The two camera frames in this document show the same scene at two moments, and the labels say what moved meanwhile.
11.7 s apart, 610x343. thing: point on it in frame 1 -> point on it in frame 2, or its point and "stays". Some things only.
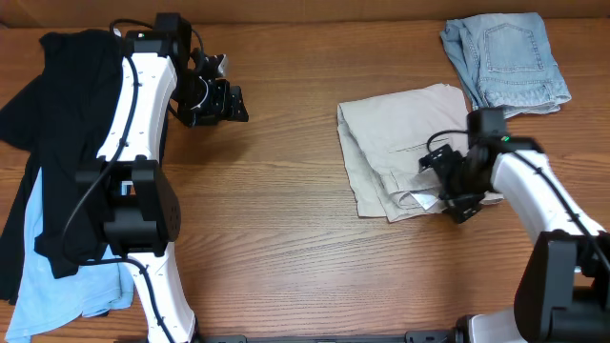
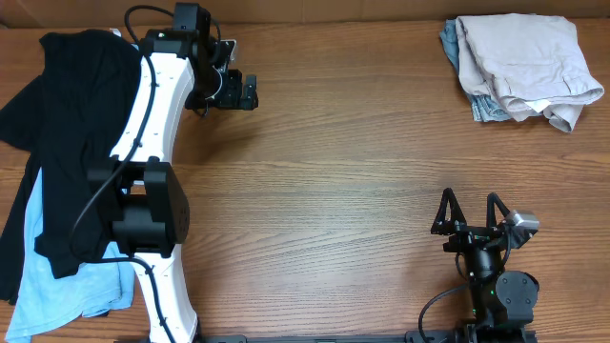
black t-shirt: [56, 121] stays
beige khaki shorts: [383, 138] -> [529, 62]
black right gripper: [448, 181] -> [475, 233]
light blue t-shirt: [45, 304] stays
